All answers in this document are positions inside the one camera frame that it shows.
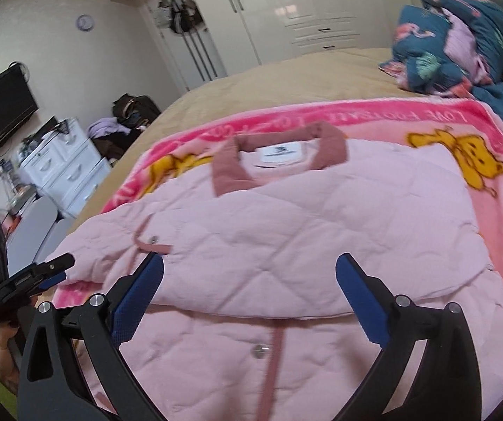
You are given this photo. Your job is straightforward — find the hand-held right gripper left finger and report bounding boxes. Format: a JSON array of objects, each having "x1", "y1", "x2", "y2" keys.
[{"x1": 17, "y1": 252, "x2": 166, "y2": 421}]

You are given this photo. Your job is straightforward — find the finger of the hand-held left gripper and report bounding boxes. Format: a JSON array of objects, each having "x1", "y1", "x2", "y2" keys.
[
  {"x1": 32, "y1": 253, "x2": 76, "y2": 278},
  {"x1": 36, "y1": 271, "x2": 67, "y2": 295}
]

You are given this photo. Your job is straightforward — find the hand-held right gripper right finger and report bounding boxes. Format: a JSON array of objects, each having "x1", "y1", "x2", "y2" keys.
[{"x1": 334, "y1": 252, "x2": 484, "y2": 421}]

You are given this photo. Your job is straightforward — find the pink quilted jacket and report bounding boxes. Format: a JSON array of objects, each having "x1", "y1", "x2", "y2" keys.
[{"x1": 43, "y1": 122, "x2": 503, "y2": 421}]

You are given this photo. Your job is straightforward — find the purple clothes pile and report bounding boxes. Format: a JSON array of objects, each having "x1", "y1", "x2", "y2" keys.
[{"x1": 87, "y1": 118, "x2": 136, "y2": 140}]

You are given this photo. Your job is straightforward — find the person's left hand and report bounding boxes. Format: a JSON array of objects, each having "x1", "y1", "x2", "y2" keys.
[{"x1": 0, "y1": 321, "x2": 21, "y2": 360}]

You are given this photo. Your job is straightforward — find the white drawer dresser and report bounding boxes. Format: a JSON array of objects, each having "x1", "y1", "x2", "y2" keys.
[{"x1": 17, "y1": 116, "x2": 114, "y2": 220}]

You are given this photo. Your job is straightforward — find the black stand on dresser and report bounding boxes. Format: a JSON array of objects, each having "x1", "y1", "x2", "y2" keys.
[{"x1": 36, "y1": 116, "x2": 70, "y2": 142}]

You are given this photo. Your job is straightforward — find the dark brown bag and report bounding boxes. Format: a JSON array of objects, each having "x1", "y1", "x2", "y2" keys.
[{"x1": 111, "y1": 93, "x2": 163, "y2": 131}]

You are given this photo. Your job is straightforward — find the pink printed blanket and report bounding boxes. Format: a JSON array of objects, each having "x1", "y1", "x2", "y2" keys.
[{"x1": 54, "y1": 96, "x2": 503, "y2": 387}]

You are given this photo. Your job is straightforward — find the beige bed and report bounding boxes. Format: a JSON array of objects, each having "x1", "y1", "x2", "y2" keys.
[{"x1": 65, "y1": 46, "x2": 503, "y2": 246}]

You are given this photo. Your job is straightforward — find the white door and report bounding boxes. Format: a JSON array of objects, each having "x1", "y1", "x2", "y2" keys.
[{"x1": 140, "y1": 0, "x2": 228, "y2": 93}]

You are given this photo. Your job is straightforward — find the blue floral quilt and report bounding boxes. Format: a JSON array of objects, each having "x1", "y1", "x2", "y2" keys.
[{"x1": 378, "y1": 0, "x2": 503, "y2": 136}]

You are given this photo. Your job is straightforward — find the hanging dark bags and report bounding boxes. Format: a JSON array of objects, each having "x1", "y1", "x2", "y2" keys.
[{"x1": 157, "y1": 0, "x2": 202, "y2": 34}]

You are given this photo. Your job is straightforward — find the white wardrobe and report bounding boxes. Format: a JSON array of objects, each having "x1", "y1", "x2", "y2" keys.
[{"x1": 177, "y1": 0, "x2": 413, "y2": 66}]

